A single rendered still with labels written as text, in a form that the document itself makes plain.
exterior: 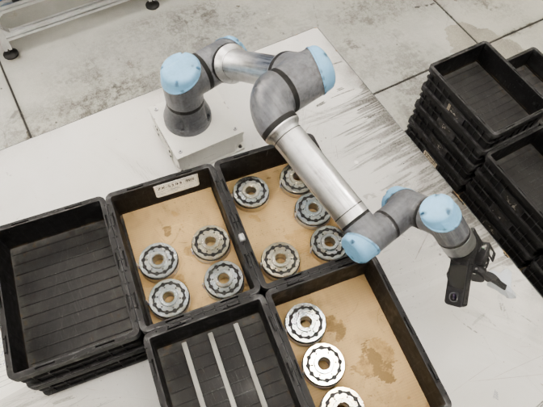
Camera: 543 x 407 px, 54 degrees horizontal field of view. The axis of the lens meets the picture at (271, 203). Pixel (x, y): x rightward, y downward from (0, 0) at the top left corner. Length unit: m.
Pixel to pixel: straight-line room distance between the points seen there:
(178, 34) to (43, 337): 2.11
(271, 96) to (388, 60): 1.94
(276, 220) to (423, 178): 0.55
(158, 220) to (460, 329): 0.90
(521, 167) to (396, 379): 1.25
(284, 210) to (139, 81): 1.64
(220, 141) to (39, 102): 1.52
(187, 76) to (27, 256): 0.65
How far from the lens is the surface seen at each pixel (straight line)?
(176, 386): 1.35
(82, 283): 1.48
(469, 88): 2.38
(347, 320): 1.39
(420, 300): 1.60
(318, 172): 1.16
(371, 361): 1.38
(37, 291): 1.51
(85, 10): 3.22
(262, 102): 1.19
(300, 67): 1.24
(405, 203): 1.20
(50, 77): 3.11
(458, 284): 1.27
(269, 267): 1.39
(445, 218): 1.12
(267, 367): 1.35
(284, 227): 1.47
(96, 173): 1.79
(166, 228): 1.49
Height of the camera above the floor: 2.15
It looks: 61 degrees down
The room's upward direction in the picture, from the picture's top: 2 degrees clockwise
